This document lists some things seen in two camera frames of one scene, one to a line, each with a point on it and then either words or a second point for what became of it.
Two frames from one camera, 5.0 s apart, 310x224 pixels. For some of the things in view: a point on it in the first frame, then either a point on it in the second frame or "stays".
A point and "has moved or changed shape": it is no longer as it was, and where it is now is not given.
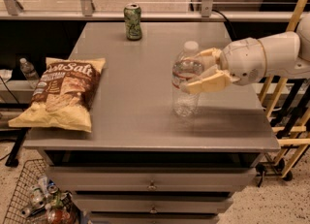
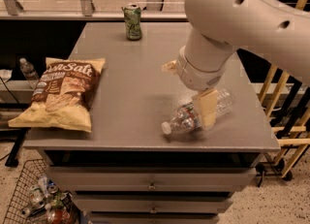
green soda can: (132, 16) stays
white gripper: (242, 60) to (198, 73)
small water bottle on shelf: (29, 73) stays
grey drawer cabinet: (140, 163) stays
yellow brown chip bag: (64, 96) stays
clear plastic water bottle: (188, 64) has moved or changed shape
